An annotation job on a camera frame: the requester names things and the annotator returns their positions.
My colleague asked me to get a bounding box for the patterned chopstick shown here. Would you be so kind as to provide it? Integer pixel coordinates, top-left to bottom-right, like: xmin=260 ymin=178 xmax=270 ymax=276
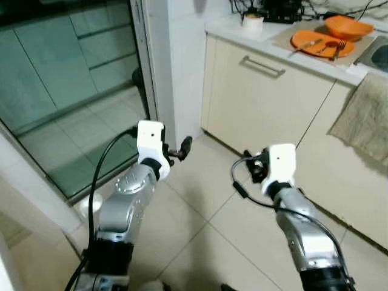
xmin=287 ymin=39 xmax=324 ymax=58

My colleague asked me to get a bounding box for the orange plastic plate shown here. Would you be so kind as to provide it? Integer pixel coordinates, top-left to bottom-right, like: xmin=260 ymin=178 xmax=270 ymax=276
xmin=290 ymin=30 xmax=356 ymax=59

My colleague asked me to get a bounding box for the metal fork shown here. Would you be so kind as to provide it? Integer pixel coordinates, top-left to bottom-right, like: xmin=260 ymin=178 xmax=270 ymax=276
xmin=330 ymin=39 xmax=348 ymax=61

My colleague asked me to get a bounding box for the orange plastic bowl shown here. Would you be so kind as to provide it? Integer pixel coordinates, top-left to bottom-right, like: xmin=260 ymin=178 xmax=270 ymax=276
xmin=324 ymin=15 xmax=375 ymax=42

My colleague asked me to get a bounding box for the beige hanging towel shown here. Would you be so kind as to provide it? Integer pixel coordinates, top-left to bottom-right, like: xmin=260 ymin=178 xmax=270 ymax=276
xmin=329 ymin=72 xmax=388 ymax=166

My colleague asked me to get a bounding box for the beige woven placemat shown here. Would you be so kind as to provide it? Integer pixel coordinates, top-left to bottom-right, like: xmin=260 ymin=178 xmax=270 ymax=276
xmin=269 ymin=20 xmax=381 ymax=67

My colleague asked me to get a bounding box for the glass sliding door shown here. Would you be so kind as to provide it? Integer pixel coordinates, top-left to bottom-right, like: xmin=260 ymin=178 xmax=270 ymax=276
xmin=0 ymin=0 xmax=159 ymax=204

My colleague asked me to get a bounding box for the black labelled device box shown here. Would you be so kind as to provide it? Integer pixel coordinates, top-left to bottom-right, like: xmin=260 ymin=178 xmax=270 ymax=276
xmin=259 ymin=0 xmax=305 ymax=25

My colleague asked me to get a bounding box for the stainless steel sink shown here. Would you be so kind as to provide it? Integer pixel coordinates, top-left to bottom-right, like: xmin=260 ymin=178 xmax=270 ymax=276
xmin=353 ymin=35 xmax=388 ymax=73

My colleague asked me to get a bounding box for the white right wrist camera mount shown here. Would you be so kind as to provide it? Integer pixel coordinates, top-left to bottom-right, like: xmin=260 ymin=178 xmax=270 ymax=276
xmin=261 ymin=143 xmax=297 ymax=196

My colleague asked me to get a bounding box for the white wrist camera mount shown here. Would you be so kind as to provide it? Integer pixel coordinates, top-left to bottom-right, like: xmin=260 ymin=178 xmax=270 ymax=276
xmin=136 ymin=119 xmax=172 ymax=178
xmin=261 ymin=143 xmax=297 ymax=196

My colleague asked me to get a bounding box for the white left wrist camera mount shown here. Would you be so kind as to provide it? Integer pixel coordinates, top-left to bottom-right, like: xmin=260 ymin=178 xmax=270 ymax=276
xmin=136 ymin=119 xmax=172 ymax=178

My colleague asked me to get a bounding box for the cream cabinet door with handle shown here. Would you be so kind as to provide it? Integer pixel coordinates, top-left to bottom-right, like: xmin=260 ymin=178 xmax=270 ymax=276
xmin=201 ymin=35 xmax=336 ymax=157

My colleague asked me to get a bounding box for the metal cabinet handle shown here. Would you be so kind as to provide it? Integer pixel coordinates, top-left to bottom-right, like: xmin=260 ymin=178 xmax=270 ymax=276
xmin=241 ymin=55 xmax=287 ymax=79

